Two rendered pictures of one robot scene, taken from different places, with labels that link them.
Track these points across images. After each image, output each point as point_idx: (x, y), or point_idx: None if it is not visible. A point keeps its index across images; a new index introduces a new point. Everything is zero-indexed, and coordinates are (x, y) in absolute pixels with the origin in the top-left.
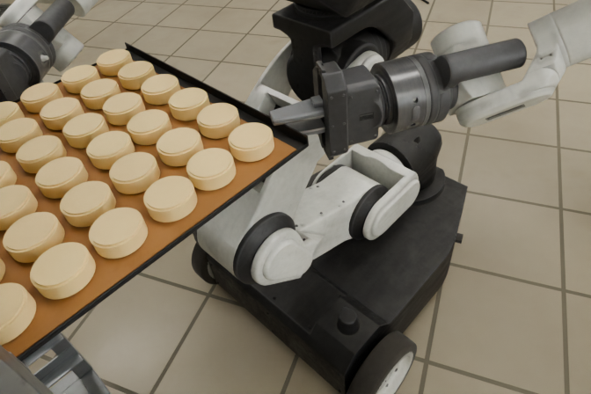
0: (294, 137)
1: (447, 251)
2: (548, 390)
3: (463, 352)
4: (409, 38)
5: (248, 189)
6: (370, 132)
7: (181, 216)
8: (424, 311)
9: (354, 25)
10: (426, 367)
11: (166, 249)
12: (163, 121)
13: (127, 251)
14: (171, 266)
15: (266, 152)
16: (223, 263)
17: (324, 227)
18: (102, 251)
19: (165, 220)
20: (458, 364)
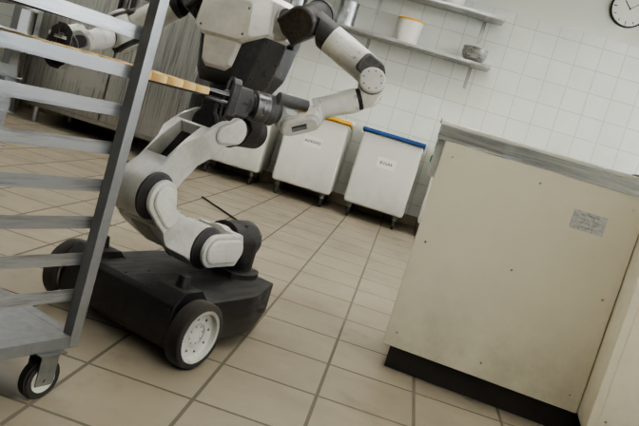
0: (216, 96)
1: (252, 296)
2: (305, 389)
3: (251, 366)
4: (260, 134)
5: (201, 93)
6: (244, 112)
7: (178, 86)
8: (225, 348)
9: None
10: (222, 365)
11: (175, 87)
12: (162, 73)
13: (162, 80)
14: (6, 283)
15: (206, 91)
16: (129, 190)
17: (181, 224)
18: (154, 75)
19: (172, 84)
20: (245, 369)
